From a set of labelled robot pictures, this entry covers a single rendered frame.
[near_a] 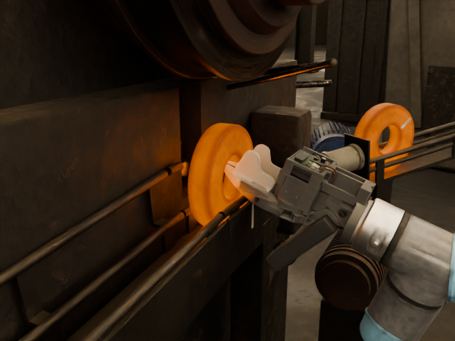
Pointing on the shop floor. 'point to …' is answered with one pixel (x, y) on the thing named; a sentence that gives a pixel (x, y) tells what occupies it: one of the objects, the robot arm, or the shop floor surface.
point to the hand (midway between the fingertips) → (227, 170)
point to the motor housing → (345, 289)
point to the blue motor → (328, 137)
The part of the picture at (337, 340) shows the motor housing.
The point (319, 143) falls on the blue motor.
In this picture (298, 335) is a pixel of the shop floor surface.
